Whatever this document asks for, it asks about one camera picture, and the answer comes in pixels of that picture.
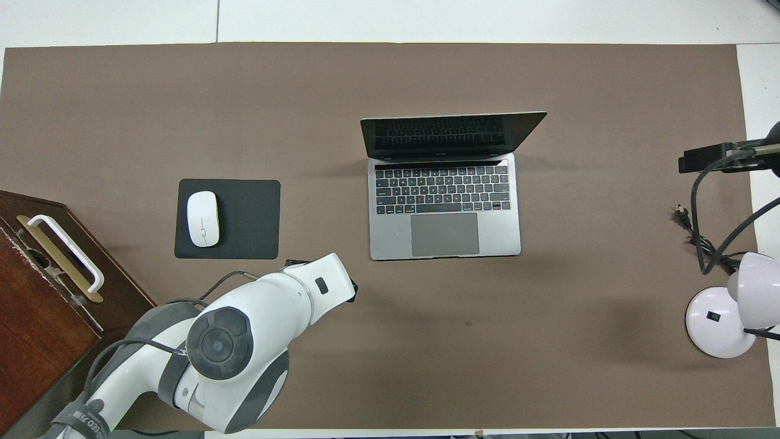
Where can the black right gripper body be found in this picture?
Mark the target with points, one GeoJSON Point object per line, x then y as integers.
{"type": "Point", "coordinates": [775, 149]}

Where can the silver laptop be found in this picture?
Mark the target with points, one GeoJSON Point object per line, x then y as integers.
{"type": "Point", "coordinates": [445, 231]}

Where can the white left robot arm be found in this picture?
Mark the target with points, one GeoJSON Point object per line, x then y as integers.
{"type": "Point", "coordinates": [256, 311]}

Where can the black mouse pad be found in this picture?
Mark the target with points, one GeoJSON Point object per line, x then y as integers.
{"type": "Point", "coordinates": [250, 219]}

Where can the white computer mouse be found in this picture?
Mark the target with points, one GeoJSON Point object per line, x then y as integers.
{"type": "Point", "coordinates": [203, 219]}

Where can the white desk lamp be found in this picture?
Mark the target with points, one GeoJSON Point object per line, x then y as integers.
{"type": "Point", "coordinates": [713, 323]}

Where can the brown table mat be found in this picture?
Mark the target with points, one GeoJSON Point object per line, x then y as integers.
{"type": "Point", "coordinates": [390, 79]}

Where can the dark wooden box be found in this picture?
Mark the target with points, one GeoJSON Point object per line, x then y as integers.
{"type": "Point", "coordinates": [42, 329]}

